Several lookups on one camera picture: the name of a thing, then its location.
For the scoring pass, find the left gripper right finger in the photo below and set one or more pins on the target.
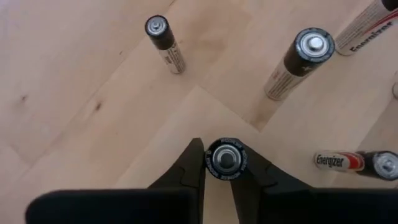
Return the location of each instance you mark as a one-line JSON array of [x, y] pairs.
[[264, 193]]

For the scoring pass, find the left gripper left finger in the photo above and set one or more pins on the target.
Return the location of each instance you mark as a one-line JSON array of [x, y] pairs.
[[183, 180]]

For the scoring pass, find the cylindrical silver black battery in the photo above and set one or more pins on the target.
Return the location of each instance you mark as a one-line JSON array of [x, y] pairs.
[[354, 165], [367, 28], [226, 158], [164, 43], [300, 62]]

